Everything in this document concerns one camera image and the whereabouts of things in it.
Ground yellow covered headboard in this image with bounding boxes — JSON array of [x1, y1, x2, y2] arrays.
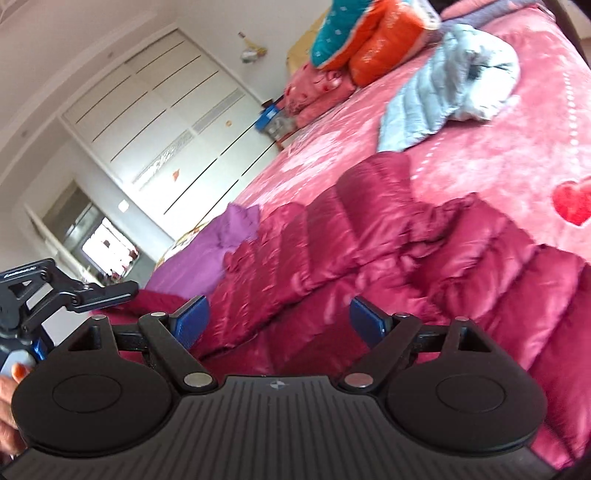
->
[[286, 32, 324, 75]]

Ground purple down jacket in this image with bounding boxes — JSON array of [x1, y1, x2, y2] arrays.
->
[[147, 203, 262, 301]]

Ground person's left hand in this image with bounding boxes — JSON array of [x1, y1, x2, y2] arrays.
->
[[0, 364, 37, 457]]

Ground white sliding-door wardrobe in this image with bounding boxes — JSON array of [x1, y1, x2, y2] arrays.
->
[[62, 28, 289, 243]]

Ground cartoon print pillow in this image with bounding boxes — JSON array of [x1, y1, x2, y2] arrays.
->
[[154, 222, 213, 268]]

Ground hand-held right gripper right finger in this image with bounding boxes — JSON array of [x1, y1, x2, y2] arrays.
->
[[337, 295, 497, 393]]

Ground teal and orange quilt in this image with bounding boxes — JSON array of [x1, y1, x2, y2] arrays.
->
[[309, 0, 444, 88]]

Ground pink heart pillows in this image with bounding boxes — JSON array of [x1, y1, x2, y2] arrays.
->
[[283, 62, 356, 112]]

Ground red down jacket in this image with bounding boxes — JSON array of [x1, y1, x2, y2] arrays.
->
[[92, 151, 591, 472]]

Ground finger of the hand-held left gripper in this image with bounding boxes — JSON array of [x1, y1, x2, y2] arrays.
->
[[0, 260, 140, 334]]

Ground pink folded blanket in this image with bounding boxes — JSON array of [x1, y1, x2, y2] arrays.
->
[[295, 88, 360, 130]]

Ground bed with pink blanket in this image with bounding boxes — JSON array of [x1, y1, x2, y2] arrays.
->
[[154, 0, 591, 472]]

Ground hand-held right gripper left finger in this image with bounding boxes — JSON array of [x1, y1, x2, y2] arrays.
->
[[69, 295, 218, 393]]

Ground light blue down jacket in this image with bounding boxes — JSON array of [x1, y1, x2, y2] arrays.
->
[[376, 23, 522, 153]]

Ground hanging wall ornament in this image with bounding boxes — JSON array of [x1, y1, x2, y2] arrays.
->
[[240, 39, 267, 63]]

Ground lilac folded blanket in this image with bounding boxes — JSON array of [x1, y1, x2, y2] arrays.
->
[[441, 0, 550, 21]]

